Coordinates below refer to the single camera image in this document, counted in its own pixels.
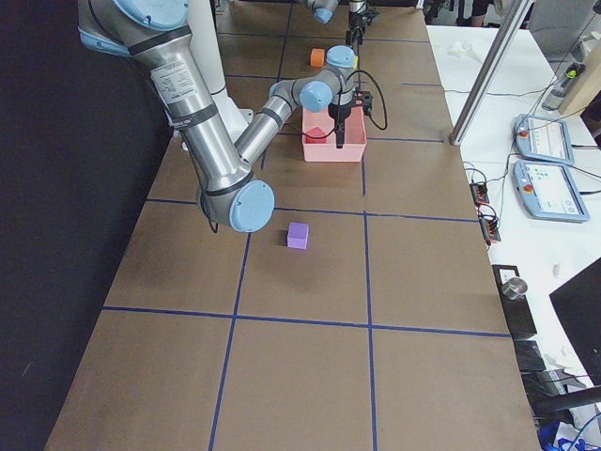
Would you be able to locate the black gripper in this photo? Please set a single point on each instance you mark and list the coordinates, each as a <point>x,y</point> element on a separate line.
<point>339,113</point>
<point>355,23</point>

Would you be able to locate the red block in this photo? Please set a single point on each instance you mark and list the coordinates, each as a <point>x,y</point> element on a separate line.
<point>316,136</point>

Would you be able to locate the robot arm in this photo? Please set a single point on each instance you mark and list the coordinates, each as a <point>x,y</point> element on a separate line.
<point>323,11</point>
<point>175,44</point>

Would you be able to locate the pink bin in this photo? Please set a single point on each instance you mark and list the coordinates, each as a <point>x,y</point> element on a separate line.
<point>355,138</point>

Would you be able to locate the orange block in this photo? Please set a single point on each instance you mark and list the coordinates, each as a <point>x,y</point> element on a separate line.
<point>317,58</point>

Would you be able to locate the purple block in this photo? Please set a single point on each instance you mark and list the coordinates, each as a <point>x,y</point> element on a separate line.
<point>297,236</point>

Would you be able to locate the orange circuit board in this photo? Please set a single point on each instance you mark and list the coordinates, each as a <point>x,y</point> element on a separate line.
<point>489,224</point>
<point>479,193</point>

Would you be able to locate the upper teach pendant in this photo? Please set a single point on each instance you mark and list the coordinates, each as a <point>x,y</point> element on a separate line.
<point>543,139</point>

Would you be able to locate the teach pendant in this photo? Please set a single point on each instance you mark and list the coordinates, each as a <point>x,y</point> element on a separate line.
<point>548,192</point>
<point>543,139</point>

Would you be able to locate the lower teach pendant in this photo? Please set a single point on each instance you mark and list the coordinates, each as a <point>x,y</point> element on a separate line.
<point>548,192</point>

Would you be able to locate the metal cup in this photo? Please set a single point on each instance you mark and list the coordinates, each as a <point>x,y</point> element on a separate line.
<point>514,288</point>

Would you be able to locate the black monitor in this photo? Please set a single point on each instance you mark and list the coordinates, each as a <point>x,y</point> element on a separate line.
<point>577,306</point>

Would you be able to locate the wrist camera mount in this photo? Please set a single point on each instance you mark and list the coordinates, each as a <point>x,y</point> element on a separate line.
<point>369,15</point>
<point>363,99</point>

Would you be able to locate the aluminium frame post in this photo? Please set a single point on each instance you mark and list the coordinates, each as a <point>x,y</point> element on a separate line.
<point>500,45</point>

